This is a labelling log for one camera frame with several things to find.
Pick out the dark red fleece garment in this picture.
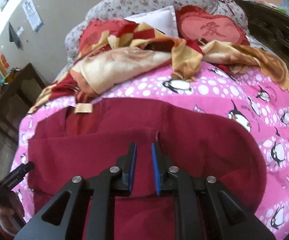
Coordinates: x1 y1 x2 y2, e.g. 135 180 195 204
28 98 266 239

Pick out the person's left hand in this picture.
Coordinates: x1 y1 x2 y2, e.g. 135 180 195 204
0 191 25 237

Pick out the dark wooden console table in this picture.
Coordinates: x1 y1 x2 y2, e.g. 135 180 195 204
0 62 50 140

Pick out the pink penguin print quilt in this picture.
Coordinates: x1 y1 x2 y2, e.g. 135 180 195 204
10 61 289 240

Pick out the red and gold blanket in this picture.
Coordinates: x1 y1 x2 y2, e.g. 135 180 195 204
29 18 289 113

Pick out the red heart shaped pillow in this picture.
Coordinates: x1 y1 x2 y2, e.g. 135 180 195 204
175 5 250 46

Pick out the dark carved wooden headboard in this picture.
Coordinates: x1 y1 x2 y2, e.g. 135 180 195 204
234 0 289 67

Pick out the white square pillow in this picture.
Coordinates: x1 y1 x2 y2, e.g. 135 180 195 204
125 5 179 37

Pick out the floral grey pillow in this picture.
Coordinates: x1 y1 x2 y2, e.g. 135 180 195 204
65 0 249 64

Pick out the white wall notice poster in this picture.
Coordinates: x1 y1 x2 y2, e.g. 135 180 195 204
22 0 44 33

